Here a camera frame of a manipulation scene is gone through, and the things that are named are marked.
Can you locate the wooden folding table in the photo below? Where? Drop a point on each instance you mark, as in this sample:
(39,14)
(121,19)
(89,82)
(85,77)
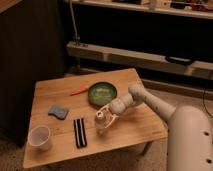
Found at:
(139,125)

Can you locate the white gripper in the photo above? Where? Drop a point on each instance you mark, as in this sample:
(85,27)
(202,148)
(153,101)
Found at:
(109,113)

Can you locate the green plate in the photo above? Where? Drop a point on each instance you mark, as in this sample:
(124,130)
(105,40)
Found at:
(101,93)

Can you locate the white paper cup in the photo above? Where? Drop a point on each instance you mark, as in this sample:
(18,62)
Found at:
(40,138)

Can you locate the upper white shelf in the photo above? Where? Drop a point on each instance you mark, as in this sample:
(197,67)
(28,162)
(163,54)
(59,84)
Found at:
(143,8)

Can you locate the blue sponge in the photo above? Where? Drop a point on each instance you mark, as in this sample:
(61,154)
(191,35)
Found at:
(59,112)

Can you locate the metal pole stand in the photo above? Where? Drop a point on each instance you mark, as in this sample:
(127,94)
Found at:
(79,68)

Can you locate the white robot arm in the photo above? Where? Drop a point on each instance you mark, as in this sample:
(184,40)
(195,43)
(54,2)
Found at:
(190,138)

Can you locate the black handle on beam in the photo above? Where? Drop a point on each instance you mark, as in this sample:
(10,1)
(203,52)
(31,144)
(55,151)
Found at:
(180,61)

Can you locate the orange carrot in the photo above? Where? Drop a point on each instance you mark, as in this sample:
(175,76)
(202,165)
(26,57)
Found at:
(79,90)

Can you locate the long white shelf beam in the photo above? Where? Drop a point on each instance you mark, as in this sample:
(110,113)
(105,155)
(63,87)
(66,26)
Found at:
(197,69)

